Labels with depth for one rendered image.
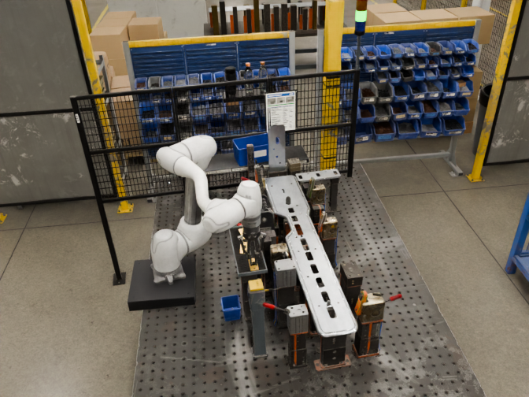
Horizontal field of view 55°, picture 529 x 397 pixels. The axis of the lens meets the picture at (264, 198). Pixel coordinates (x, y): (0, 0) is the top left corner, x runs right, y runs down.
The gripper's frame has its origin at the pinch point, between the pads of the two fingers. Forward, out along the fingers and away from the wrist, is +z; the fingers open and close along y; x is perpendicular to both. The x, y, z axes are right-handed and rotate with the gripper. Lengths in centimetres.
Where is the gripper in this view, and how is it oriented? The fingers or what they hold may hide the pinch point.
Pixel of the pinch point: (253, 257)
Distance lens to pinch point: 238.2
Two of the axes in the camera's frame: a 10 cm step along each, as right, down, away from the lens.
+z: 0.3, 8.3, 5.5
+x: -1.7, -5.4, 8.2
